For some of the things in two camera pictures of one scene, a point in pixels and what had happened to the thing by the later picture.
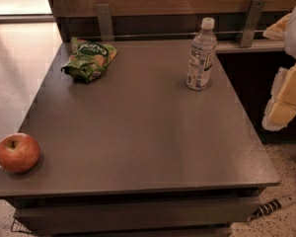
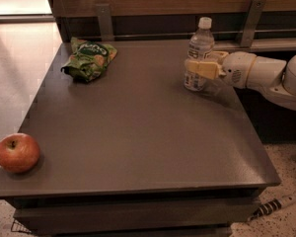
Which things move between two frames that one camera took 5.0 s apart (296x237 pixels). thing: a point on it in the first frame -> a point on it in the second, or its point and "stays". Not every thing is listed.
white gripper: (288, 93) -> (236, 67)
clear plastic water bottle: (203, 51) stays
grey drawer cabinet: (136, 153) stays
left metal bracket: (105, 22) stays
